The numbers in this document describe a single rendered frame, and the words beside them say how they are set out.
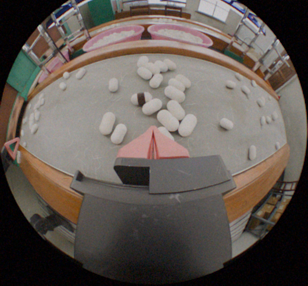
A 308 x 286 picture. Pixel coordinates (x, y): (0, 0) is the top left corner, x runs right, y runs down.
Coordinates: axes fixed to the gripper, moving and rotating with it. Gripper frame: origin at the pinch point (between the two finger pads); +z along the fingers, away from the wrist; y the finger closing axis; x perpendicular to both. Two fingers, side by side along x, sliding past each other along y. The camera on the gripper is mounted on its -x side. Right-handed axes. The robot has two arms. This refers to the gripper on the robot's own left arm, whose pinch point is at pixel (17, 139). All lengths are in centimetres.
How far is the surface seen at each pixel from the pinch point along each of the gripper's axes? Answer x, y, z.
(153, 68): -7, -48, 17
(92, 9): -207, 89, 189
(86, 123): 1.4, -35.6, 9.9
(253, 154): 5, -70, 3
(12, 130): -2.9, 37.5, 1.3
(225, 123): 1, -61, 9
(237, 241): 166, -198, -105
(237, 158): 6, -65, 4
